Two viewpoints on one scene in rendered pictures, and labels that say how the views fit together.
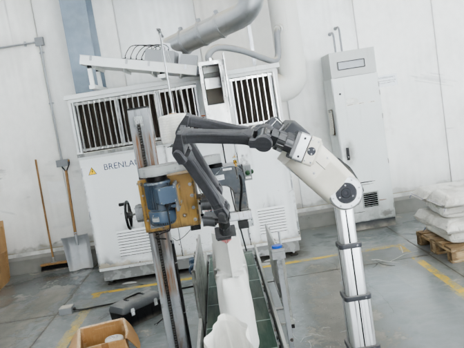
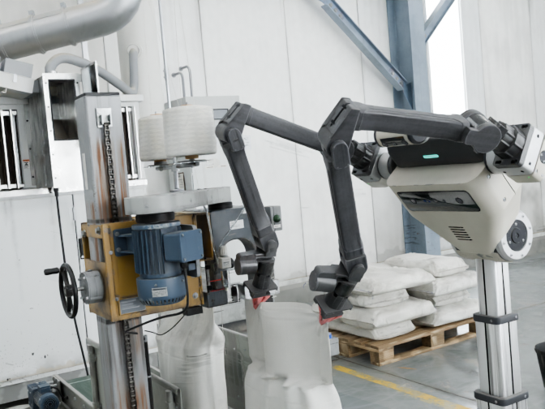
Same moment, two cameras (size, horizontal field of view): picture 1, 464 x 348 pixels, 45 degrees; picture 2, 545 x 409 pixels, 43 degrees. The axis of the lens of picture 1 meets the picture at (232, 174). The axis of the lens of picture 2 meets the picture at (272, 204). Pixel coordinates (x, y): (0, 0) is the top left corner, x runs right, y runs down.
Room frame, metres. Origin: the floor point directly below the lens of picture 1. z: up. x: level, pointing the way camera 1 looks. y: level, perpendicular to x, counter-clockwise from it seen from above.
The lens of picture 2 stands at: (1.13, 1.20, 1.47)
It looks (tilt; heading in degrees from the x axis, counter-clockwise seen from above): 3 degrees down; 329
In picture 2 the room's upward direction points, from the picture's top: 5 degrees counter-clockwise
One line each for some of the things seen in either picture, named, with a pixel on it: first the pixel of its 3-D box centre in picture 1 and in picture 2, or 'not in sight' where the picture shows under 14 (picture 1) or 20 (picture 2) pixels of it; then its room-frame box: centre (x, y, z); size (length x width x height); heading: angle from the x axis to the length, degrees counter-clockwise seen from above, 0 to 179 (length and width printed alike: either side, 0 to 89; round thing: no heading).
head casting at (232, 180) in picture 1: (224, 185); (223, 241); (3.42, 0.06, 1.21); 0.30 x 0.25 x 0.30; 1
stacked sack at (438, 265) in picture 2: not in sight; (422, 264); (5.40, -2.75, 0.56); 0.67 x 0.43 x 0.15; 1
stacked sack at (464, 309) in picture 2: not in sight; (445, 311); (5.18, -2.74, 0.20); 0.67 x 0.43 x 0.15; 91
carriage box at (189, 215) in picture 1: (170, 199); (140, 263); (3.38, 0.40, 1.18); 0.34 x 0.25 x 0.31; 91
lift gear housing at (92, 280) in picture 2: (140, 213); (90, 286); (3.36, 0.58, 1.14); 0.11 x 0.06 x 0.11; 1
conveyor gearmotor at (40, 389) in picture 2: (197, 264); (46, 395); (4.96, 0.44, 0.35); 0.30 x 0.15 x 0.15; 1
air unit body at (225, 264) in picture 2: not in sight; (225, 268); (3.24, 0.15, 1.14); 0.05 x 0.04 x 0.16; 91
